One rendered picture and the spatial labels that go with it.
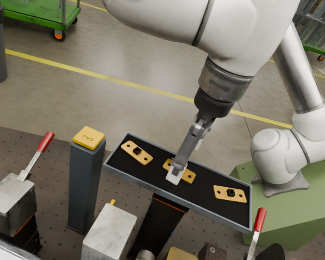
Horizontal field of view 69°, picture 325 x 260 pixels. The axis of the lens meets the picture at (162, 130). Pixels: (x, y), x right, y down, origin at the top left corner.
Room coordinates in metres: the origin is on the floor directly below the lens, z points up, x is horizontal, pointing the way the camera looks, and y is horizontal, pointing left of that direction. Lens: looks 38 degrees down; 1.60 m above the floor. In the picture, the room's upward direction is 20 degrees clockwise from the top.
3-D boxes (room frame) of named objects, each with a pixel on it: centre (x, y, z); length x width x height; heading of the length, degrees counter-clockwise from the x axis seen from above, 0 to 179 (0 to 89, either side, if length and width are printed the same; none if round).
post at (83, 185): (0.43, 0.17, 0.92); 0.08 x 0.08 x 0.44; 85
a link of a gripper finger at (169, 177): (0.35, -0.06, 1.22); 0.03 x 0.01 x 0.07; 76
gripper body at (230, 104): (0.42, -0.08, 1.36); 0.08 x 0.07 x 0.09; 166
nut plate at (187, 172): (0.42, -0.08, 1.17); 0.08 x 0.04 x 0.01; 76
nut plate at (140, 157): (0.43, 0.04, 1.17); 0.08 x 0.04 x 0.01; 67
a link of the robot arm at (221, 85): (0.42, -0.08, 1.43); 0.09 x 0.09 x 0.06
